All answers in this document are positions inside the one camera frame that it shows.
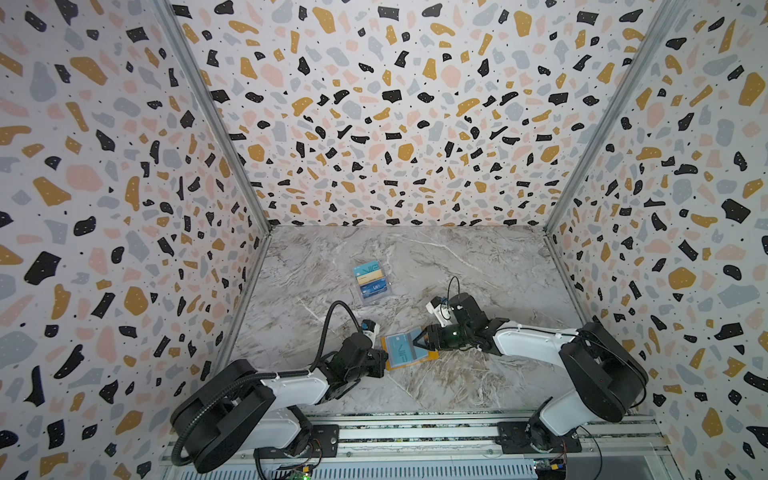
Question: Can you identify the yellow card holder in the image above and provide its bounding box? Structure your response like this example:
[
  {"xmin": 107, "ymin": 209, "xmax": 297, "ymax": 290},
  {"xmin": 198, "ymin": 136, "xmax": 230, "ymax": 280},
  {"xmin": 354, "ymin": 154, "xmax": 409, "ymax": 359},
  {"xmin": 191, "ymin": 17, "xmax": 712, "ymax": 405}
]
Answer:
[{"xmin": 381, "ymin": 327, "xmax": 440, "ymax": 371}]

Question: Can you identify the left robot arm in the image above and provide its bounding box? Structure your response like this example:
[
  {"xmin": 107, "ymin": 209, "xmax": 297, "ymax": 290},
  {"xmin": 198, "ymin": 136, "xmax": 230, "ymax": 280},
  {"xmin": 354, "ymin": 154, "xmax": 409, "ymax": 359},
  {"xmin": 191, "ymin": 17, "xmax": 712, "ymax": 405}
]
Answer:
[{"xmin": 170, "ymin": 332, "xmax": 388, "ymax": 474}]

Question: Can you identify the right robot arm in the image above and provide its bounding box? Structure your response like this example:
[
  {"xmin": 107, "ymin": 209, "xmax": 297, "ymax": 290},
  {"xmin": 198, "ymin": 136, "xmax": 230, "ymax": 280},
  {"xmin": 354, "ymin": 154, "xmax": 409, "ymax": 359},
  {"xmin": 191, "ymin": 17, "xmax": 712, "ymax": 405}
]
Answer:
[{"xmin": 412, "ymin": 292, "xmax": 649, "ymax": 451}]

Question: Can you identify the white ventilation grille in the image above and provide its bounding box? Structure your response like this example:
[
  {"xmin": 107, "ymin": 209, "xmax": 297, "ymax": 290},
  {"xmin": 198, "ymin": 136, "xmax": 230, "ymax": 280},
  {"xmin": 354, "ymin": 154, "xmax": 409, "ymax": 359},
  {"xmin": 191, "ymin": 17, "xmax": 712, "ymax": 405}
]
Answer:
[{"xmin": 168, "ymin": 459, "xmax": 538, "ymax": 479}]

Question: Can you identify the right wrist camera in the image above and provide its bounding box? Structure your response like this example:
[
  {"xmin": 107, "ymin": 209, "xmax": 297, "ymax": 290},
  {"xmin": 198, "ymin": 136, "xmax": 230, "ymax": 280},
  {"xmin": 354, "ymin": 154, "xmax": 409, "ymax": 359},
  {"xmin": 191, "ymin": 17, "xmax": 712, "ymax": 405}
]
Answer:
[{"xmin": 426, "ymin": 296, "xmax": 454, "ymax": 327}]

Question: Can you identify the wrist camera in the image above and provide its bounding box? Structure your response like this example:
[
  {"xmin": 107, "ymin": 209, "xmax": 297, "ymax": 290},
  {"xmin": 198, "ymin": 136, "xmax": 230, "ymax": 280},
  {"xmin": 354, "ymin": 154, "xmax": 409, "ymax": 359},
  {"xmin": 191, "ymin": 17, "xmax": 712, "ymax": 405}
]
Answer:
[
  {"xmin": 361, "ymin": 319, "xmax": 381, "ymax": 348},
  {"xmin": 426, "ymin": 296, "xmax": 454, "ymax": 327}
]

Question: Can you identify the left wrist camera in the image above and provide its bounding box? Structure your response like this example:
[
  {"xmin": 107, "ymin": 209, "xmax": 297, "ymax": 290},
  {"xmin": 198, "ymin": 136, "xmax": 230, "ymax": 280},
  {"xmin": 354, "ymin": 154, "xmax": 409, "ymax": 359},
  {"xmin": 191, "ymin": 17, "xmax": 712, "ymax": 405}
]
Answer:
[{"xmin": 361, "ymin": 319, "xmax": 381, "ymax": 348}]

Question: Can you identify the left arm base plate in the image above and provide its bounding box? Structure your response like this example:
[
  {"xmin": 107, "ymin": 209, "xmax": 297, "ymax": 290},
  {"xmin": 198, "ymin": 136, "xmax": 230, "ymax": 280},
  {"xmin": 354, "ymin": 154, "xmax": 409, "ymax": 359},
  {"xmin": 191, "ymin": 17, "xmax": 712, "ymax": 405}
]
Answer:
[{"xmin": 257, "ymin": 424, "xmax": 340, "ymax": 461}]

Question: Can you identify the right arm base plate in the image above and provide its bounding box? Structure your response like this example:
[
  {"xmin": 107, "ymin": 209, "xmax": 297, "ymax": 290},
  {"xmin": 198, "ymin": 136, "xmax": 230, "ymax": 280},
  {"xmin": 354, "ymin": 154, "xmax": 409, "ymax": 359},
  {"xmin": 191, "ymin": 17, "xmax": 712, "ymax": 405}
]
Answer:
[{"xmin": 495, "ymin": 421, "xmax": 582, "ymax": 454}]

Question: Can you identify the black corrugated cable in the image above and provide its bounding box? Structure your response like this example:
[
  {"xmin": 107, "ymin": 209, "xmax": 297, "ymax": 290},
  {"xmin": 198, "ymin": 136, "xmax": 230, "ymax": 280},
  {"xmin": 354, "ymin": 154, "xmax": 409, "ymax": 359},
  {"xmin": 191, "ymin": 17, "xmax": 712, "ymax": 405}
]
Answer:
[{"xmin": 170, "ymin": 299, "xmax": 364, "ymax": 468}]

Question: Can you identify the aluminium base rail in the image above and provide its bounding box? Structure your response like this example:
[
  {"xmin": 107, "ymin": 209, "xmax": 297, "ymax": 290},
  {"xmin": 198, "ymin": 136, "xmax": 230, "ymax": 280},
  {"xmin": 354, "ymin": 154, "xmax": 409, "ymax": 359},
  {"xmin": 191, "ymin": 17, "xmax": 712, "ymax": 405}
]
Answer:
[{"xmin": 157, "ymin": 410, "xmax": 673, "ymax": 475}]

